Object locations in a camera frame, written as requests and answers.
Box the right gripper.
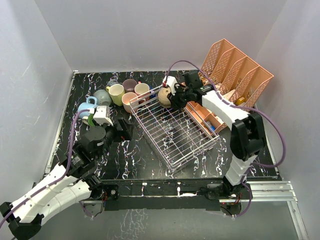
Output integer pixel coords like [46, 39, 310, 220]
[167, 85, 192, 111]

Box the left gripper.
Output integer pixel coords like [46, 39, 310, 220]
[94, 117, 135, 160]

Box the beige round mug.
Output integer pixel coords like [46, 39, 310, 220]
[157, 87, 171, 108]

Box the light blue mug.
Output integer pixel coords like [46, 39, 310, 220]
[78, 96, 98, 119]

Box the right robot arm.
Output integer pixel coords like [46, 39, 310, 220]
[162, 71, 266, 199]

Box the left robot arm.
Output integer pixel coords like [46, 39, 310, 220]
[0, 118, 133, 240]

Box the small blue object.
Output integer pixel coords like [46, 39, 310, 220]
[149, 90, 158, 99]

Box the grey mug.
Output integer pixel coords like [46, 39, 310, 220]
[93, 89, 112, 107]

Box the yellow-green mug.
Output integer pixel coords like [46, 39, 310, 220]
[105, 83, 125, 107]

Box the pink mug white inside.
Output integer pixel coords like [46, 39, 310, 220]
[134, 83, 150, 96]

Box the purple mug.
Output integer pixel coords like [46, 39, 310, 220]
[122, 79, 138, 93]

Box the peach desk organizer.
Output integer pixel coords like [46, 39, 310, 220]
[173, 38, 275, 134]

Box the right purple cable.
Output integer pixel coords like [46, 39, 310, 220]
[166, 60, 286, 218]

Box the purple cable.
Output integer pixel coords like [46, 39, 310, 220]
[0, 109, 88, 227]
[166, 60, 286, 218]

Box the white wire dish rack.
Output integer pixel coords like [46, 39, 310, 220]
[132, 86, 218, 172]

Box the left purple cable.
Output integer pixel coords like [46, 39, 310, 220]
[0, 109, 88, 227]

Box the black front rail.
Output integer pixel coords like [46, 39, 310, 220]
[82, 177, 253, 212]

